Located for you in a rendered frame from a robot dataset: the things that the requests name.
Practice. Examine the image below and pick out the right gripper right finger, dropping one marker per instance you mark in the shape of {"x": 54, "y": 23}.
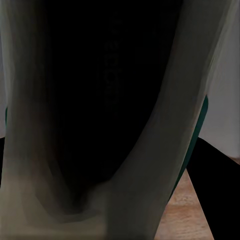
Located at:
{"x": 216, "y": 180}

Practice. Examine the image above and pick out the gym shoe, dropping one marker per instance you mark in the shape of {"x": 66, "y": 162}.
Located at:
{"x": 105, "y": 103}

